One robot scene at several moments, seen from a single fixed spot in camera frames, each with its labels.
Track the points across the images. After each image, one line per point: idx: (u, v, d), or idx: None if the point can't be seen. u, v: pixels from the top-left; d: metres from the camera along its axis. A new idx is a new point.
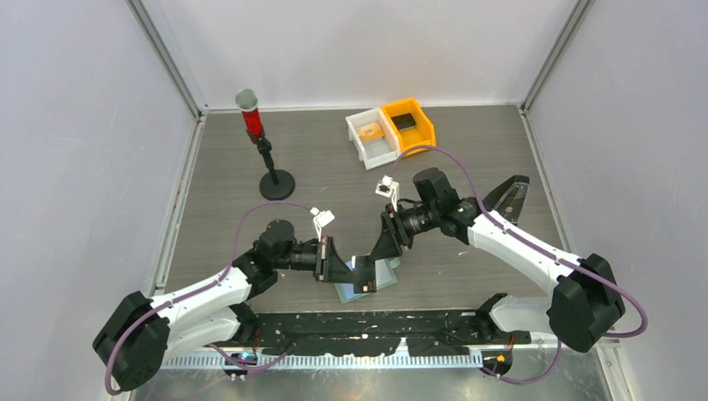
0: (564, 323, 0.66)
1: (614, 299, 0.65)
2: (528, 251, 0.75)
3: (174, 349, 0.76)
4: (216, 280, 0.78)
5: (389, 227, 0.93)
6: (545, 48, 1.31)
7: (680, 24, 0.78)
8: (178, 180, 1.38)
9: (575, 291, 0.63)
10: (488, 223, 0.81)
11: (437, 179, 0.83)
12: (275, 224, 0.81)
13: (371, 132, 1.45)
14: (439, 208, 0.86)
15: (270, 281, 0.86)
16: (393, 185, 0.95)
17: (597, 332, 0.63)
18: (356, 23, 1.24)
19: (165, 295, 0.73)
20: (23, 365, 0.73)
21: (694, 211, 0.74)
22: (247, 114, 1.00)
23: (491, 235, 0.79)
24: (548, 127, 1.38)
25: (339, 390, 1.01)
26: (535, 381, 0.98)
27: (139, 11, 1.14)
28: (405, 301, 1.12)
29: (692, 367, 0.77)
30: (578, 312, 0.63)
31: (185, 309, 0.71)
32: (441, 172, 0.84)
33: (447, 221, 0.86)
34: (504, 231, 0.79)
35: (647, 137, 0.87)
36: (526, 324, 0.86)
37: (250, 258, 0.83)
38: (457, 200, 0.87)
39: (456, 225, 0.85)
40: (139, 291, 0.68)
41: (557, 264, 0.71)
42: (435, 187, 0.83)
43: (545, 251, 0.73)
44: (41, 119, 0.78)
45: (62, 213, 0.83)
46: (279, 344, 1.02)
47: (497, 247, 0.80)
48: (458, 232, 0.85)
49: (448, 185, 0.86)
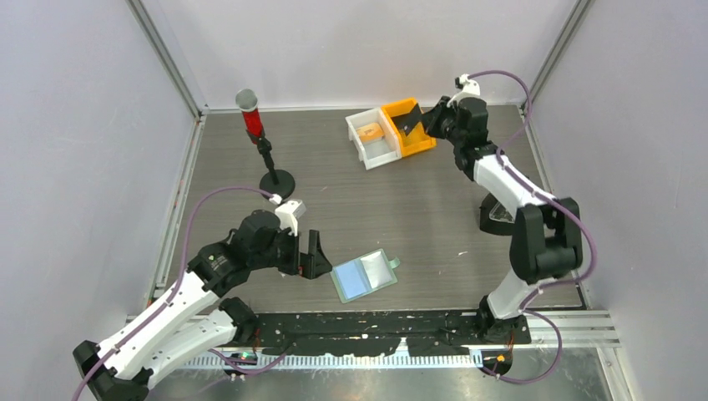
0: (518, 249, 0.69)
1: (573, 245, 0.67)
2: (514, 185, 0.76)
3: (163, 370, 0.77)
4: (165, 300, 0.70)
5: (436, 109, 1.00)
6: (545, 47, 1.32)
7: (679, 25, 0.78)
8: (179, 180, 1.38)
9: (535, 215, 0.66)
10: (493, 160, 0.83)
11: (477, 115, 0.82)
12: (262, 211, 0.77)
13: (371, 132, 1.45)
14: (463, 140, 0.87)
15: (239, 276, 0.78)
16: (470, 85, 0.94)
17: (545, 263, 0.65)
18: (356, 24, 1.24)
19: (114, 336, 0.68)
20: (24, 364, 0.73)
21: (694, 210, 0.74)
22: (247, 114, 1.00)
23: (490, 168, 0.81)
24: (548, 127, 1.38)
25: (339, 390, 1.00)
26: (534, 380, 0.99)
27: (139, 11, 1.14)
28: (406, 301, 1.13)
29: (691, 368, 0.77)
30: (532, 235, 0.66)
31: (134, 350, 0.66)
32: (485, 110, 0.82)
33: (462, 155, 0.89)
34: (503, 168, 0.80)
35: (647, 137, 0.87)
36: (506, 296, 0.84)
37: (209, 254, 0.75)
38: (483, 141, 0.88)
39: (467, 162, 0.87)
40: (83, 344, 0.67)
41: (532, 197, 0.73)
42: (470, 122, 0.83)
43: (528, 185, 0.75)
44: (40, 116, 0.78)
45: (61, 213, 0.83)
46: (279, 344, 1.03)
47: (491, 181, 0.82)
48: (467, 168, 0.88)
49: (485, 126, 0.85)
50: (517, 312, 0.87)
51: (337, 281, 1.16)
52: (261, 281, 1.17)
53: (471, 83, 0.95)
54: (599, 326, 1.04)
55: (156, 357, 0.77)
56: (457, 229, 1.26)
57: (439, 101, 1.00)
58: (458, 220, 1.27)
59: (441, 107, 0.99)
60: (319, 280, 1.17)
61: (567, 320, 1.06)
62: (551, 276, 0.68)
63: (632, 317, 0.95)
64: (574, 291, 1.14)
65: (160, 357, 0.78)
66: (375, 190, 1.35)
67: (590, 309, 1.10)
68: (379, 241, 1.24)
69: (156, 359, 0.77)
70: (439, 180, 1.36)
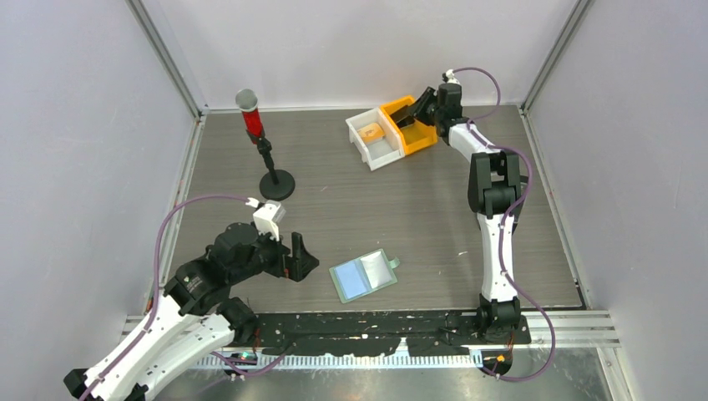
0: (472, 187, 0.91)
1: (513, 184, 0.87)
2: (473, 141, 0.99)
3: (159, 383, 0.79)
4: (143, 327, 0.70)
5: (423, 98, 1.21)
6: (545, 46, 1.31)
7: (680, 25, 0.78)
8: (179, 180, 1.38)
9: (483, 160, 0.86)
10: (462, 125, 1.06)
11: (451, 93, 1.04)
12: (237, 225, 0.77)
13: (371, 132, 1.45)
14: (442, 114, 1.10)
15: (217, 296, 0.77)
16: (455, 80, 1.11)
17: (488, 196, 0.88)
18: (356, 24, 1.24)
19: (98, 363, 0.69)
20: (26, 365, 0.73)
21: (694, 212, 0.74)
22: (247, 114, 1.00)
23: (457, 131, 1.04)
24: (548, 128, 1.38)
25: (339, 391, 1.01)
26: (531, 378, 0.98)
27: (139, 11, 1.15)
28: (406, 301, 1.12)
29: (691, 368, 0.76)
30: (479, 175, 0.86)
31: (117, 378, 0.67)
32: (458, 88, 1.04)
33: (441, 125, 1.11)
34: (467, 129, 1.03)
35: (647, 137, 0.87)
36: (487, 256, 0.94)
37: (184, 275, 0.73)
38: (458, 115, 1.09)
39: (444, 129, 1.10)
40: (73, 372, 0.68)
41: (485, 148, 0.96)
42: (447, 98, 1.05)
43: (483, 141, 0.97)
44: (40, 118, 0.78)
45: (62, 213, 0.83)
46: (279, 344, 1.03)
47: (459, 144, 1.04)
48: (443, 134, 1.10)
49: (460, 104, 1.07)
50: (503, 275, 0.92)
51: (337, 281, 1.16)
52: (262, 281, 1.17)
53: (454, 78, 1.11)
54: (599, 326, 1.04)
55: (151, 373, 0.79)
56: (457, 229, 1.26)
57: (426, 92, 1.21)
58: (459, 221, 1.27)
59: (427, 96, 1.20)
60: (319, 280, 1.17)
61: (567, 319, 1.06)
62: (495, 208, 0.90)
63: (632, 318, 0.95)
64: (574, 291, 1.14)
65: (155, 371, 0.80)
66: (375, 190, 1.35)
67: (590, 309, 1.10)
68: (379, 242, 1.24)
69: (152, 373, 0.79)
70: (439, 180, 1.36)
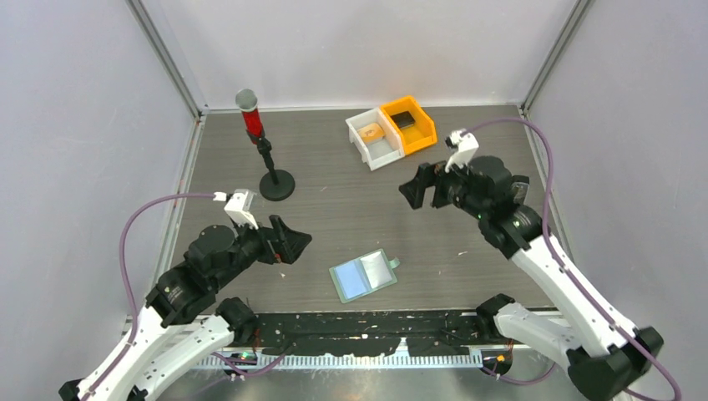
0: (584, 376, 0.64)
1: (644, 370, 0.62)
2: (582, 302, 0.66)
3: (159, 386, 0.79)
4: (127, 341, 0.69)
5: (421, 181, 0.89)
6: (545, 46, 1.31)
7: (679, 26, 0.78)
8: (179, 180, 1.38)
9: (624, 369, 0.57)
10: (546, 253, 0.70)
11: (499, 180, 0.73)
12: (211, 230, 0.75)
13: (371, 133, 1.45)
14: (490, 210, 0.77)
15: (204, 302, 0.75)
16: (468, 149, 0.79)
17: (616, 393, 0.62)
18: (356, 24, 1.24)
19: (91, 376, 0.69)
20: (25, 366, 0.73)
21: (694, 211, 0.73)
22: (247, 114, 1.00)
23: (545, 268, 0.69)
24: (548, 127, 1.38)
25: (339, 391, 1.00)
26: (537, 381, 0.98)
27: (139, 11, 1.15)
28: (405, 301, 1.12)
29: (690, 368, 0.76)
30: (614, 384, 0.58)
31: (107, 391, 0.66)
32: (508, 173, 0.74)
33: (494, 229, 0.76)
34: (563, 271, 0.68)
35: (647, 137, 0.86)
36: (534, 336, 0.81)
37: (164, 286, 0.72)
38: (511, 206, 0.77)
39: (504, 236, 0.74)
40: (68, 383, 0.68)
41: (611, 329, 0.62)
42: (494, 187, 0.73)
43: (601, 308, 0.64)
44: (41, 119, 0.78)
45: (62, 213, 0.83)
46: (280, 344, 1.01)
47: (546, 284, 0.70)
48: (503, 242, 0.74)
49: (509, 190, 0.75)
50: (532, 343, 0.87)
51: (336, 281, 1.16)
52: (261, 281, 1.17)
53: (465, 140, 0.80)
54: None
55: (151, 377, 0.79)
56: (457, 229, 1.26)
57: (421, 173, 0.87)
58: (459, 220, 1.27)
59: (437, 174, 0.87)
60: (318, 280, 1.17)
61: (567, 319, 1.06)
62: None
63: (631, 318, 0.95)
64: None
65: (155, 374, 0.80)
66: (375, 190, 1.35)
67: None
68: (379, 242, 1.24)
69: (151, 378, 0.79)
70: None
